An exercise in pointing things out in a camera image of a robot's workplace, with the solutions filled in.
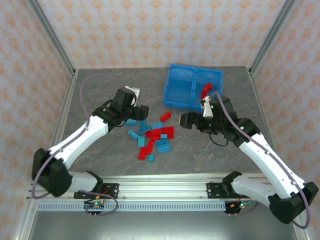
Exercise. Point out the aluminium side rail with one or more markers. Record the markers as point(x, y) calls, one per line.
point(65, 105)
point(260, 105)

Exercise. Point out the wide aluminium base rail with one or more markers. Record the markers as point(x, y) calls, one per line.
point(162, 190)

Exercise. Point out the red lego brick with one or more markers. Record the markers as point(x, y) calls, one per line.
point(150, 146)
point(155, 137)
point(168, 131)
point(142, 153)
point(165, 115)
point(156, 131)
point(203, 94)
point(148, 134)
point(208, 87)

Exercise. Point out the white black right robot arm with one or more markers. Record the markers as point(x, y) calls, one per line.
point(260, 160)

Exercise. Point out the grey metal panel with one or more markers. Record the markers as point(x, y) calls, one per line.
point(162, 227)

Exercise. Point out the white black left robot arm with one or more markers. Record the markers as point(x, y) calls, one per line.
point(82, 143)

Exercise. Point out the small green circuit board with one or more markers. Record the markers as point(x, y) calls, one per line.
point(241, 205)
point(96, 205)

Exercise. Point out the aluminium frame post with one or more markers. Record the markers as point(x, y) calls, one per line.
point(270, 37)
point(53, 37)

